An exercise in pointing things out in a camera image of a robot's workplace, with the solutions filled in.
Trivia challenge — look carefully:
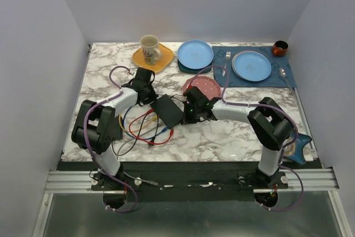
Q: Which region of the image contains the dark grey network switch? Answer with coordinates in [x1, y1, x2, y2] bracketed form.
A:
[150, 94, 183, 129]

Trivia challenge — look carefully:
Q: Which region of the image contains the red ethernet cable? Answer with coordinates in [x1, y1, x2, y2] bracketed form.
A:
[128, 109, 175, 146]

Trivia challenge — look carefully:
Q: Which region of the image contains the blue ethernet cable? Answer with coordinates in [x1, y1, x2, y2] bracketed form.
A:
[123, 105, 168, 138]

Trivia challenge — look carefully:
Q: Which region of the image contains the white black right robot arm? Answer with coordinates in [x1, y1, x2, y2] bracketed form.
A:
[182, 86, 297, 188]

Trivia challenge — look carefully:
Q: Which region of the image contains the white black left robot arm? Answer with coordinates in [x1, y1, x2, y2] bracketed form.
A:
[71, 67, 158, 190]

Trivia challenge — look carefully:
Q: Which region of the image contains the pink dotted plate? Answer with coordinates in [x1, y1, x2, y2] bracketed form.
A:
[182, 75, 221, 100]

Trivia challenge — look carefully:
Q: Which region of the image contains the yellow woven coaster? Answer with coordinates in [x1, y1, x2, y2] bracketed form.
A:
[132, 43, 174, 73]

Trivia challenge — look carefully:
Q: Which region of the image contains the beige floral mug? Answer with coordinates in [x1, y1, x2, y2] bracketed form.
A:
[140, 35, 163, 65]

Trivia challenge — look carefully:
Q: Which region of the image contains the dark teal coaster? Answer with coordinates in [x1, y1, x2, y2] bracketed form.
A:
[177, 60, 212, 74]

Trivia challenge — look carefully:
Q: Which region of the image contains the light blue plate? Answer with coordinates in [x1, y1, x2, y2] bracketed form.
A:
[177, 40, 214, 69]

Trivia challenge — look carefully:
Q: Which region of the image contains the black power adapter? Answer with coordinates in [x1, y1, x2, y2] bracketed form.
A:
[112, 117, 123, 141]

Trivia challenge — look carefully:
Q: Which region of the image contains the silver fork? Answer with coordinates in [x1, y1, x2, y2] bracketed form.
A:
[222, 51, 231, 77]

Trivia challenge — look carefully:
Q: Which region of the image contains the blue plate on placemat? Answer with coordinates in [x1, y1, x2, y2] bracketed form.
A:
[231, 51, 272, 82]

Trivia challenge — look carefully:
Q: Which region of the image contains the blue cloth placemat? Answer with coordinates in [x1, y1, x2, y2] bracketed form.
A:
[212, 46, 297, 88]

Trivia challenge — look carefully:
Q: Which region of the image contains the silver spoon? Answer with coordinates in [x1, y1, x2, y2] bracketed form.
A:
[278, 68, 293, 91]

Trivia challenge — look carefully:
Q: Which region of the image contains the small red-brown bowl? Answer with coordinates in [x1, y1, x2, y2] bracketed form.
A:
[272, 41, 288, 57]

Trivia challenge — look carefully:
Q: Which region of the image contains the blue star-shaped dish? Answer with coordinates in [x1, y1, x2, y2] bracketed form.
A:
[283, 133, 312, 165]

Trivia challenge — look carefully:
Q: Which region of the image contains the yellow ethernet cable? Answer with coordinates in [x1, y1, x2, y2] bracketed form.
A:
[118, 113, 158, 137]

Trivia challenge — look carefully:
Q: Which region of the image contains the black power cord with plug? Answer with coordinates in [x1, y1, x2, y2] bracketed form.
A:
[130, 94, 186, 149]

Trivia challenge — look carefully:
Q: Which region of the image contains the aluminium rail frame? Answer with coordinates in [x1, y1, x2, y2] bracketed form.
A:
[45, 160, 339, 193]

